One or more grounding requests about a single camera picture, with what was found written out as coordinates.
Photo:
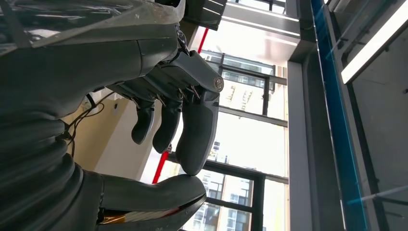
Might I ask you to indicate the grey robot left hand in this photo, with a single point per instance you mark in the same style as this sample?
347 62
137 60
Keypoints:
79 63

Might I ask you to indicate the white ceiling light strip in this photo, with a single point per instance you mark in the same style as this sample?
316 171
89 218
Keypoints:
376 47

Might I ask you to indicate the black window frame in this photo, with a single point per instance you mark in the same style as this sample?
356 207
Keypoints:
258 204

